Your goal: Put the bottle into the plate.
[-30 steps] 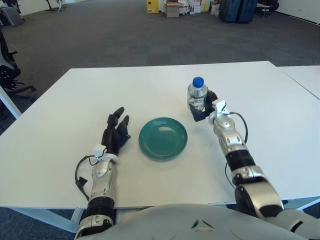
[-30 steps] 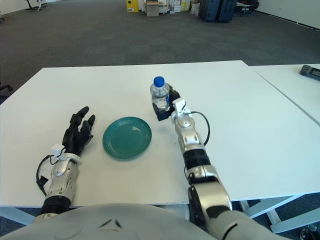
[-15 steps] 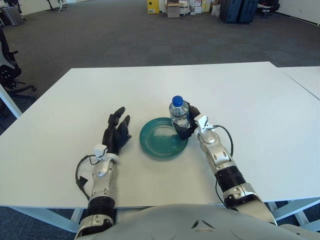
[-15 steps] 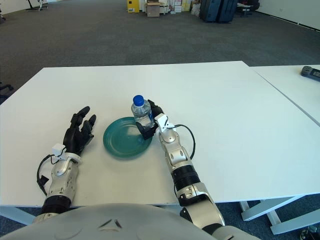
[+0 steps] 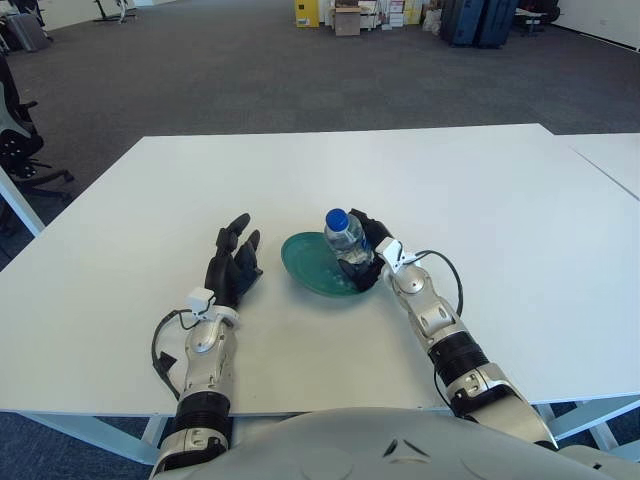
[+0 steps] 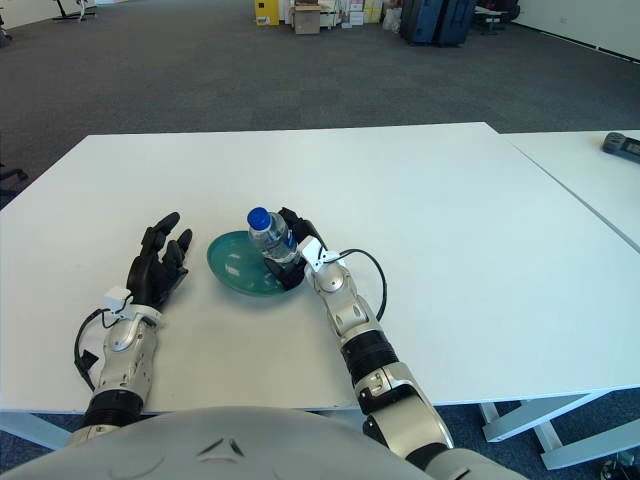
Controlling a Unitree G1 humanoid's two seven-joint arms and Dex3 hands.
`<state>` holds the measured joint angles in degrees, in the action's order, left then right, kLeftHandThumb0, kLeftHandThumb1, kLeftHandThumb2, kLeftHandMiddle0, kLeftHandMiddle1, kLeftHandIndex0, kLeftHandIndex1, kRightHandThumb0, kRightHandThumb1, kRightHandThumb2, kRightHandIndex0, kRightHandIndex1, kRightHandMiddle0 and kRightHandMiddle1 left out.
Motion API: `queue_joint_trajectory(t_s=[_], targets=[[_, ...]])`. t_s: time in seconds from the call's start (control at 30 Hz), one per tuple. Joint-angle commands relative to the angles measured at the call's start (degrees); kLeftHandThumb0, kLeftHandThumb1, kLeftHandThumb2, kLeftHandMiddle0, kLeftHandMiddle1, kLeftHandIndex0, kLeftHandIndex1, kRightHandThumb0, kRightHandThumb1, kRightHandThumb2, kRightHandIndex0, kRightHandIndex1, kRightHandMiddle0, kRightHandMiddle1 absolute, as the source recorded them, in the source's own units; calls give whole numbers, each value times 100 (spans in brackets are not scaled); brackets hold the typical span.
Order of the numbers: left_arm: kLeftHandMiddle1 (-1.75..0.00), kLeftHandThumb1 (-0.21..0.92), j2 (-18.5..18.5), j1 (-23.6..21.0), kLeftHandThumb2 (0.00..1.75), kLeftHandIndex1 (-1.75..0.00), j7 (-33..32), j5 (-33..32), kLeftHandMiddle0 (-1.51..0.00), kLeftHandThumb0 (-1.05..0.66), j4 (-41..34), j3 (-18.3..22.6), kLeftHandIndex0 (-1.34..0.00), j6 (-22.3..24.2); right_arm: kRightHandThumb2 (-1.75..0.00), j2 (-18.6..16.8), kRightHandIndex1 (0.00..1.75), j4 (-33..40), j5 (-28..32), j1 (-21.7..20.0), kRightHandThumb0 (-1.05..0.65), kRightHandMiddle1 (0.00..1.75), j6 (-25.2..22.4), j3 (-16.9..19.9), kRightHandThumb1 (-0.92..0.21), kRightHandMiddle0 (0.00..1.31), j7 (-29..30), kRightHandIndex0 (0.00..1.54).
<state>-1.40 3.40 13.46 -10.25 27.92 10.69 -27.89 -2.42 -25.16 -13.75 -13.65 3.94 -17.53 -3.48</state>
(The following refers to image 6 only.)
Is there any white low shelf unit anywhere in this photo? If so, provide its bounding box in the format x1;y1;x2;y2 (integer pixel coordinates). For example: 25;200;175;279
319;0;351;30

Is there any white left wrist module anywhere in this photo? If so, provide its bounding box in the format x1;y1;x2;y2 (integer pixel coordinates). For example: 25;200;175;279
103;286;132;317

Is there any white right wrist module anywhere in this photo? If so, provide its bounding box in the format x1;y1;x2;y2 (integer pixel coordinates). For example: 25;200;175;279
299;238;331;274

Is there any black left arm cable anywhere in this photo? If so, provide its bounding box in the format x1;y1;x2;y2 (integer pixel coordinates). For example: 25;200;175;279
73;307;131;394

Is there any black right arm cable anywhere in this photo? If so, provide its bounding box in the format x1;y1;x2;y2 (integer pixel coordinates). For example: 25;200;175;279
322;248;389;322

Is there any brown cardboard box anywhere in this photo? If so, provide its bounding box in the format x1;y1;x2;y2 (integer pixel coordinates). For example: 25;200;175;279
293;3;322;35

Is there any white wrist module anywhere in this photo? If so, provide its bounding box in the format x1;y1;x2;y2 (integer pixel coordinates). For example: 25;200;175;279
103;286;132;317
299;238;331;274

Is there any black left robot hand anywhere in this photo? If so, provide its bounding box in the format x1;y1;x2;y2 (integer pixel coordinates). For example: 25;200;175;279
125;211;195;311

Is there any yellow box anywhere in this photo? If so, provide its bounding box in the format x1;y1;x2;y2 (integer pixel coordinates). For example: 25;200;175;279
254;0;280;26

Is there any dark blue suitcase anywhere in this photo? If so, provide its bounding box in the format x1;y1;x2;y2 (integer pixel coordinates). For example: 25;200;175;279
399;0;444;45
438;0;475;49

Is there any black and white stand base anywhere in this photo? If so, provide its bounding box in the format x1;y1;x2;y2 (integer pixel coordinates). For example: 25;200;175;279
52;0;96;22

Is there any dark grey handheld device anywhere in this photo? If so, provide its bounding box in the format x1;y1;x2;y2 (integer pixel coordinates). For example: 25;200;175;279
601;131;640;164

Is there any small white side desk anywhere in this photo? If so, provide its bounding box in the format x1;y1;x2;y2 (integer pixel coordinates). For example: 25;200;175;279
474;0;521;35

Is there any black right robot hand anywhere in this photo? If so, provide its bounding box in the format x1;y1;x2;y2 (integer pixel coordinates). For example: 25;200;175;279
263;205;329;292

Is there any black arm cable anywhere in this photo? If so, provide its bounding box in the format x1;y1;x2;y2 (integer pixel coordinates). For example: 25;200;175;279
322;248;389;322
73;307;131;394

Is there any grey robot torso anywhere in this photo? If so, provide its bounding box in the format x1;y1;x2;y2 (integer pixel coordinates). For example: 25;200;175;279
0;405;431;480

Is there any clear water bottle blue cap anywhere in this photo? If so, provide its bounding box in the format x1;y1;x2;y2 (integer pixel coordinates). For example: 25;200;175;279
246;206;301;265

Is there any green round plate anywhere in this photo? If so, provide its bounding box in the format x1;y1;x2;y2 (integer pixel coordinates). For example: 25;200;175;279
206;229;306;300

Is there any stack of white cartons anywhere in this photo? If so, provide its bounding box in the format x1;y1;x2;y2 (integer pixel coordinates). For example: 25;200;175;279
344;0;386;27

